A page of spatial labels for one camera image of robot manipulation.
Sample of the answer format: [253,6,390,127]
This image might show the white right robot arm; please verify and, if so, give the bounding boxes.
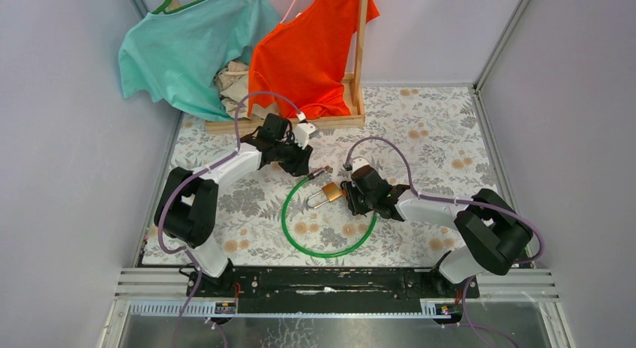
[340,164,534,297]

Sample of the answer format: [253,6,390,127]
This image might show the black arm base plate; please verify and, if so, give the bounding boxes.
[186,266,480,312]

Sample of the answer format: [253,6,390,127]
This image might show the slotted metal cable rail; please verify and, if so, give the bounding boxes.
[129,301,452,322]

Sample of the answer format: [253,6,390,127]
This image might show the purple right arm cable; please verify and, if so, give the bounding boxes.
[343,136,548,348]

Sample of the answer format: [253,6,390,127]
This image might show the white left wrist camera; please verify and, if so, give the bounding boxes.
[292,112,318,149]

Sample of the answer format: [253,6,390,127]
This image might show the teal t-shirt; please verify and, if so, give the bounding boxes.
[118,0,281,122]

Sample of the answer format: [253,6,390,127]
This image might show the orange t-shirt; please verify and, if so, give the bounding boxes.
[247,0,361,120]

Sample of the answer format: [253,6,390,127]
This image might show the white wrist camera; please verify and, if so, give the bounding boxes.
[292,112,318,149]
[350,157,370,173]

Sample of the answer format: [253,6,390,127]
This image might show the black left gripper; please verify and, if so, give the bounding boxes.
[272,133,312,177]

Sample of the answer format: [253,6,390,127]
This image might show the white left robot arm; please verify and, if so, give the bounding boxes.
[154,114,318,296]

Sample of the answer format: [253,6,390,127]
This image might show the green clothes hanger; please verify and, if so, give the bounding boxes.
[151,0,219,15]

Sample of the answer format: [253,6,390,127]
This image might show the brass padlock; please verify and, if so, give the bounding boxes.
[305,182,343,209]

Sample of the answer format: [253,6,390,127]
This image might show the beige crumpled cloth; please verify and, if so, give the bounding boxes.
[213,60,280,121]

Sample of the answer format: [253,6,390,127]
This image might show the green cable lock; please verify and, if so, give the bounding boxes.
[280,166,378,261]

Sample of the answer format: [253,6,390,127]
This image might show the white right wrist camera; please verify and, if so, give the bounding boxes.
[350,157,370,173]

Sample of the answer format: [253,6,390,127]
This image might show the wooden clothes rack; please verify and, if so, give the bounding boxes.
[156,0,368,135]

